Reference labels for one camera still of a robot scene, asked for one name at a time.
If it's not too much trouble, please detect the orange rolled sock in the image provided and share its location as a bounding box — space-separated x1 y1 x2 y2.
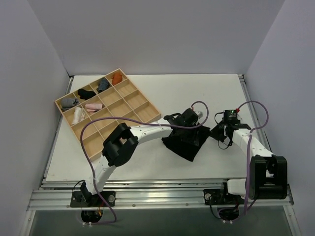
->
112 72 123 86

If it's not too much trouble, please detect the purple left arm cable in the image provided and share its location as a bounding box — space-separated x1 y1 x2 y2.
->
80 100 209 224

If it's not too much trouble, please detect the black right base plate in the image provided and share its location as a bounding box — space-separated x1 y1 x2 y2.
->
203 189 244 205

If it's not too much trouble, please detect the pink rolled sock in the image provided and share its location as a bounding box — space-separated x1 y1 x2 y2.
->
85 103 103 114

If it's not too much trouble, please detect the dark grey rolled sock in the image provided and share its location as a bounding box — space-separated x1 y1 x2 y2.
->
97 77 110 93

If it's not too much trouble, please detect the white rolled sock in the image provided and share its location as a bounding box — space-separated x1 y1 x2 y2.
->
71 107 85 125

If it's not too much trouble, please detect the black underwear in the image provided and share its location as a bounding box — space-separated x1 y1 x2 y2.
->
161 126 210 162

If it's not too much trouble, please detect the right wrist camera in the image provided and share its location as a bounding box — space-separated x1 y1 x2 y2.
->
222 109 241 125

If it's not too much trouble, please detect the black rolled sock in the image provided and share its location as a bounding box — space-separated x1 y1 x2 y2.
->
78 88 96 100

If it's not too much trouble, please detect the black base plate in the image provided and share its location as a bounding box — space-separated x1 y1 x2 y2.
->
203 189 244 205
70 191 116 207

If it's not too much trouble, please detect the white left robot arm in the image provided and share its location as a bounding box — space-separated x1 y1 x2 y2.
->
80 108 203 206

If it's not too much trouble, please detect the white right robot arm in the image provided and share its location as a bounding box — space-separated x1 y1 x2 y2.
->
210 123 288 203

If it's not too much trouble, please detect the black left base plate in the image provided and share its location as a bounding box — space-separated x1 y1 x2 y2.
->
70 191 116 207

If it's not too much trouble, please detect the grey striped rolled sock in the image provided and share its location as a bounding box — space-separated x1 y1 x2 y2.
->
61 97 79 111

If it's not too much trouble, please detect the wooden compartment tray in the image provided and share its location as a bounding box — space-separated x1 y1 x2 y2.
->
55 68 161 161

